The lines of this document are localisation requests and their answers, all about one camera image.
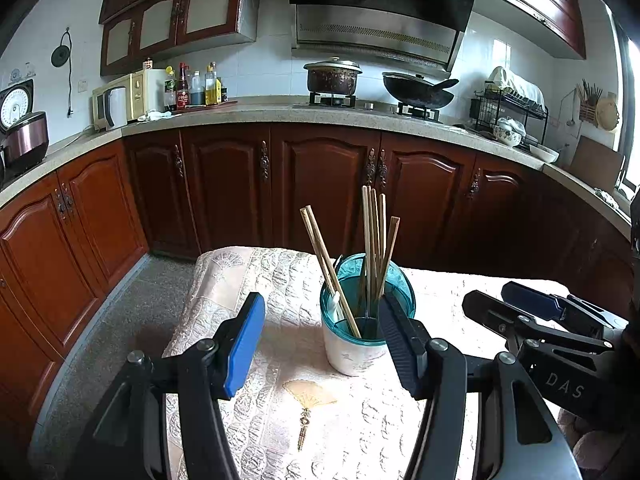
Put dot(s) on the cream microwave oven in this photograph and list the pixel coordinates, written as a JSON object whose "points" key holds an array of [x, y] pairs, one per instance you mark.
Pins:
{"points": [[140, 90]]}

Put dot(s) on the round bamboo strainer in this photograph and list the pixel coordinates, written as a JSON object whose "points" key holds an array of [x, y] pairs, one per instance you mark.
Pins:
{"points": [[607, 115]]}

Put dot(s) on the clear bottle dark liquid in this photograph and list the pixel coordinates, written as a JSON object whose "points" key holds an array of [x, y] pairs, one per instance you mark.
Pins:
{"points": [[198, 92]]}

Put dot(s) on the black wok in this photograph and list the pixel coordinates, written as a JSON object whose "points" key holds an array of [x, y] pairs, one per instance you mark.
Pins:
{"points": [[415, 92]]}

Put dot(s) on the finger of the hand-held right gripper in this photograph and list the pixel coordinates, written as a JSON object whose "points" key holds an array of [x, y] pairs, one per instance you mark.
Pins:
{"points": [[487, 310], [530, 300]]}

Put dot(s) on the hanging ladle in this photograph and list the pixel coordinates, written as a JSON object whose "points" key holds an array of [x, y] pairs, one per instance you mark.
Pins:
{"points": [[570, 121]]}

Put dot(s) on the white bowl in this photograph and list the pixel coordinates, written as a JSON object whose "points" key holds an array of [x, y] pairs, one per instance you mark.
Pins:
{"points": [[545, 154]]}

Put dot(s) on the grey rag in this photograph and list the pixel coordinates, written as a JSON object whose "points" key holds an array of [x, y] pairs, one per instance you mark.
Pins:
{"points": [[606, 197]]}

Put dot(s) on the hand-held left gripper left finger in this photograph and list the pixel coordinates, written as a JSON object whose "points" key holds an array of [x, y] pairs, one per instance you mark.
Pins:
{"points": [[245, 345]]}

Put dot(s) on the wooden wall cabinet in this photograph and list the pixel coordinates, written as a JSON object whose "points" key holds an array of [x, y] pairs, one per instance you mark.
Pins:
{"points": [[525, 0]]}

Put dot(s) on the gas stove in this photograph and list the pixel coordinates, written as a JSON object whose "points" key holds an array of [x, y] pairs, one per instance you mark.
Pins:
{"points": [[370, 105]]}

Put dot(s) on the white rag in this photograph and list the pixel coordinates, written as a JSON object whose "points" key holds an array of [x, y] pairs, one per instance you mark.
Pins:
{"points": [[155, 115]]}

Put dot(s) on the window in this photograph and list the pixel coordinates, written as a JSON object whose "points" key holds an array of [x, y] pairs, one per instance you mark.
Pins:
{"points": [[631, 125]]}

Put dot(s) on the white floral utensil holder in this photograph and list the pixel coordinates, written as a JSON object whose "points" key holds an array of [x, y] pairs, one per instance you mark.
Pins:
{"points": [[350, 355]]}

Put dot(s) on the steel range hood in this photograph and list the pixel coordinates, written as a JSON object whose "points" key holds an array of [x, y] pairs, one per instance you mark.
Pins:
{"points": [[375, 25]]}

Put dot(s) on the floral ceramic bowl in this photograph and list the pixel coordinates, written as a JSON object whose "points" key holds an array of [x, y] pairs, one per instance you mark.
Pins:
{"points": [[507, 135]]}

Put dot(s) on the yellow cooking oil bottle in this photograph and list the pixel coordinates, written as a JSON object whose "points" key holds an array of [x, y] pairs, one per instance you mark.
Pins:
{"points": [[212, 90]]}

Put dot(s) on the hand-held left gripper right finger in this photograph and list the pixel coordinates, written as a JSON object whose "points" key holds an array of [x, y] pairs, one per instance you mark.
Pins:
{"points": [[400, 345]]}

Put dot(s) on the small red white bottle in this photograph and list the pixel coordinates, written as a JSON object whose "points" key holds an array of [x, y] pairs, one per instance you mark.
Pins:
{"points": [[147, 64]]}

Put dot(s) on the wooden cutting board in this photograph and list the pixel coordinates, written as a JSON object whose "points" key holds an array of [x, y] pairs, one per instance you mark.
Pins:
{"points": [[597, 162]]}

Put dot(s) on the white cloth cover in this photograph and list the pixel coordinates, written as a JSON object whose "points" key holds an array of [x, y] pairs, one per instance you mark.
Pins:
{"points": [[520, 87]]}

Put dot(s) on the red label sauce bottle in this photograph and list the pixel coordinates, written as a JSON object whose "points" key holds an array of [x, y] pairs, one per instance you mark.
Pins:
{"points": [[183, 90]]}

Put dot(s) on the lidded cooking pot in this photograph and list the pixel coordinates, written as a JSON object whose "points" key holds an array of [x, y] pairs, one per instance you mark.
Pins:
{"points": [[332, 80]]}

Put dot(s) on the quilted cream tablecloth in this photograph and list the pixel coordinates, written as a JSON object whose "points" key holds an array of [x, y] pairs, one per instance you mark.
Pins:
{"points": [[300, 310]]}

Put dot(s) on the glass door wall cabinet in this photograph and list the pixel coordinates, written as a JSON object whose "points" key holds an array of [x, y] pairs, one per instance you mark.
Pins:
{"points": [[205, 10]]}

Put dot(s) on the black round wall hanging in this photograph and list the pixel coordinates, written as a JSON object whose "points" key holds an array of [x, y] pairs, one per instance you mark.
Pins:
{"points": [[61, 55]]}

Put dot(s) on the rice cooker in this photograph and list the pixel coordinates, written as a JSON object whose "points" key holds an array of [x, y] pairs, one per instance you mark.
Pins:
{"points": [[25, 135]]}

